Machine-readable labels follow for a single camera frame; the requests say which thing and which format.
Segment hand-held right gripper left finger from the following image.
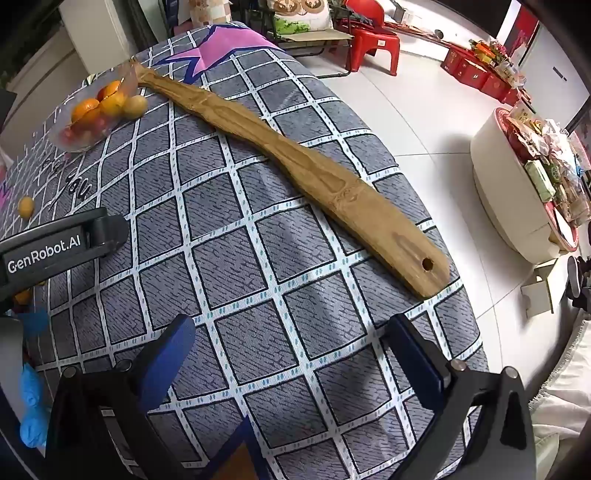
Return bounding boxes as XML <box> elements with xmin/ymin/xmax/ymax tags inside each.
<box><xmin>45</xmin><ymin>314</ymin><xmax>197</xmax><ymax>480</ymax></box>

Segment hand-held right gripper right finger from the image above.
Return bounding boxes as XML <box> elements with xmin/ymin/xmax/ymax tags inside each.
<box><xmin>385</xmin><ymin>314</ymin><xmax>537</xmax><ymax>480</ymax></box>

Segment clear plastic container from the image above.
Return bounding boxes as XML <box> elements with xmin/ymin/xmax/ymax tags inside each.
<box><xmin>50</xmin><ymin>65</ymin><xmax>139</xmax><ymax>153</ymax></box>

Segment person's left hand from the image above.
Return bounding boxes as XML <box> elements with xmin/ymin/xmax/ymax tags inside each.
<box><xmin>17</xmin><ymin>308</ymin><xmax>51</xmax><ymax>449</ymax></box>

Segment grey checkered printed blanket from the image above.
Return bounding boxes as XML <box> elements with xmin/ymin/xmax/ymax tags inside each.
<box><xmin>0</xmin><ymin>21</ymin><xmax>490</xmax><ymax>480</ymax></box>

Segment white cloth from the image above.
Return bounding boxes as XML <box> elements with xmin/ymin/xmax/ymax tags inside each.
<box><xmin>529</xmin><ymin>318</ymin><xmax>591</xmax><ymax>480</ymax></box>

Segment yellow-green plum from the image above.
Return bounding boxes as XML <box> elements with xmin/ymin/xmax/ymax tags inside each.
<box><xmin>122</xmin><ymin>95</ymin><xmax>148</xmax><ymax>118</ymax></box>

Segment white round table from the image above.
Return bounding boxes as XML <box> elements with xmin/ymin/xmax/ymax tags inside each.
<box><xmin>470</xmin><ymin>107</ymin><xmax>578</xmax><ymax>265</ymax></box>

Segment long wooden stick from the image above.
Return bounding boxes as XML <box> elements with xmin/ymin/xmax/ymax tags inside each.
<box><xmin>128</xmin><ymin>58</ymin><xmax>451</xmax><ymax>301</ymax></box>

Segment pile of packaged snacks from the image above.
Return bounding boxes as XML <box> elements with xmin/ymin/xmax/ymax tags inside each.
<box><xmin>505</xmin><ymin>102</ymin><xmax>591</xmax><ymax>241</ymax></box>

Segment red plastic stool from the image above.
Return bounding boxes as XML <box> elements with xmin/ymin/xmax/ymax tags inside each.
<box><xmin>333</xmin><ymin>25</ymin><xmax>402</xmax><ymax>77</ymax></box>

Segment white cabinet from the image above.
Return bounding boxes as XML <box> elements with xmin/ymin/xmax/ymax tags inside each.
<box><xmin>517</xmin><ymin>23</ymin><xmax>591</xmax><ymax>134</ymax></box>

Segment flat cardboard sheet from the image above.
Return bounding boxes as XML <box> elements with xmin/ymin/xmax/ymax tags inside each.
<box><xmin>277</xmin><ymin>28</ymin><xmax>354</xmax><ymax>49</ymax></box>

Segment printed pillow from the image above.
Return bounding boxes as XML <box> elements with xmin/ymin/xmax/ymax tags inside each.
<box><xmin>270</xmin><ymin>0</ymin><xmax>334</xmax><ymax>34</ymax></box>

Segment red plastic chair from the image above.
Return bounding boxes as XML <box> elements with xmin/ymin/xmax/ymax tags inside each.
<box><xmin>344</xmin><ymin>0</ymin><xmax>386</xmax><ymax>27</ymax></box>

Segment black metal frame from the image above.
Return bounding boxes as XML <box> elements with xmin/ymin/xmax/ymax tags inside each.
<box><xmin>286</xmin><ymin>44</ymin><xmax>352</xmax><ymax>79</ymax></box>

